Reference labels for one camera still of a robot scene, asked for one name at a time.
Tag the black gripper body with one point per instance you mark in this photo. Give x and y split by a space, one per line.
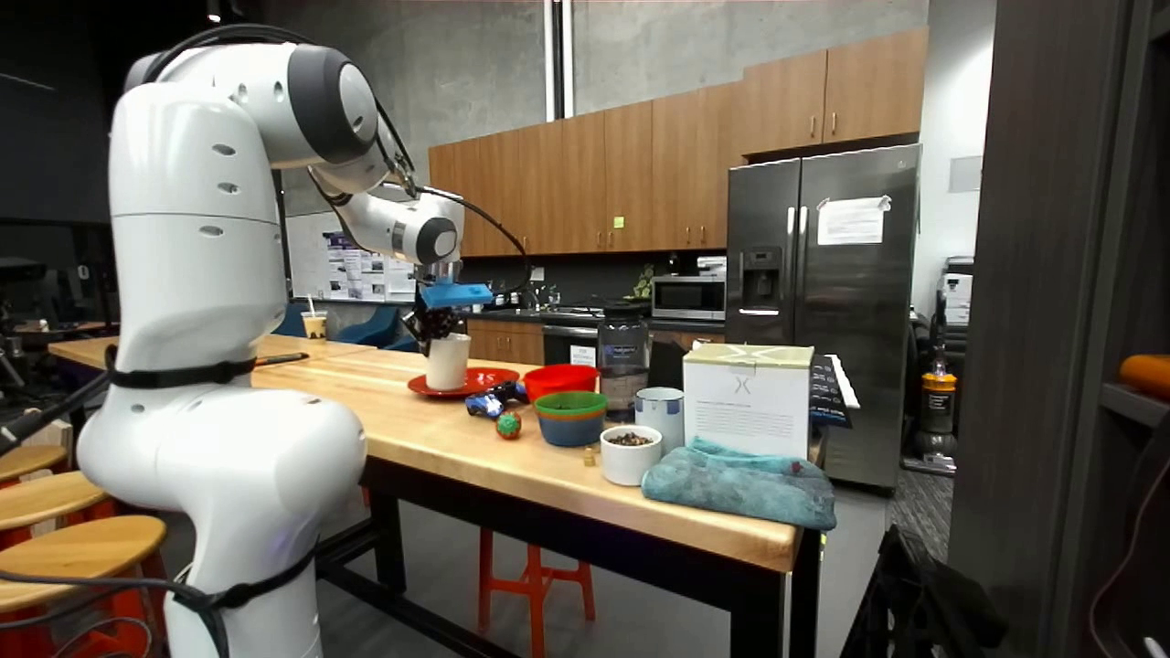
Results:
436 319

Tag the white translucent cylindrical container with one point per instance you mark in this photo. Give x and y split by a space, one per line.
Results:
449 364

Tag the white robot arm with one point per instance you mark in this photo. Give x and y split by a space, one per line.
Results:
194 220

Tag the red round plate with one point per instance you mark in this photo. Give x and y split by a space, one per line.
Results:
486 380

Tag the blue chair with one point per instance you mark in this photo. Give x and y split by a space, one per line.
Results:
369 325

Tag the red and green ball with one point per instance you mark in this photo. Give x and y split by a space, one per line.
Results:
508 424

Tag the drink cup with straw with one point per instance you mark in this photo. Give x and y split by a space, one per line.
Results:
315 324

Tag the blue bowl with green rim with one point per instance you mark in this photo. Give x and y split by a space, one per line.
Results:
570 419

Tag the small wine cork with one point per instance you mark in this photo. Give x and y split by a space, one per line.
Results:
589 459

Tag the small green sticky note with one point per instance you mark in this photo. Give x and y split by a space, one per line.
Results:
619 224

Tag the white ramekin with dark contents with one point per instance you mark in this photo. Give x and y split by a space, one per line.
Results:
628 461

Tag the white cylindrical mug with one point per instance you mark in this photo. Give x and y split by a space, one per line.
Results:
659 415

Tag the stainless steel microwave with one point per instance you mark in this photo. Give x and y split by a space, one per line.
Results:
690 296

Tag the orange metal stool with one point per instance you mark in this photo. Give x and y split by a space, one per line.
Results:
533 586

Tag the wooden table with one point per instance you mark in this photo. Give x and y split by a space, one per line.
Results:
634 552

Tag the white square box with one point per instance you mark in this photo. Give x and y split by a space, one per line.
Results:
748 404

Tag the teal folded cloth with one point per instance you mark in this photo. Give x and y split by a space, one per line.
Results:
744 486

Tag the stainless steel fridge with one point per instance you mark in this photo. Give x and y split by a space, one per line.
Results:
852 329

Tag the white paper on fridge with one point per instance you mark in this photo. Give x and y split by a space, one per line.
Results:
852 220

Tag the round wooden stool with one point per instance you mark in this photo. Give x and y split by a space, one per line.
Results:
76 552
29 459
50 499

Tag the black bag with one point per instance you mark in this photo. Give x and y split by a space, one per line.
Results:
917 598

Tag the dark shelving unit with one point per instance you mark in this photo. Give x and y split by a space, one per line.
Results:
1036 305

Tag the orange item on shelf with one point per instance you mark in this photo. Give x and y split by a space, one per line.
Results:
1148 375

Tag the white wall poster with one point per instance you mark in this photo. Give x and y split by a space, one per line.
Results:
347 260

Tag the wooden wall cabinets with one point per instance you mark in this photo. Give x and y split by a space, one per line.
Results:
634 169

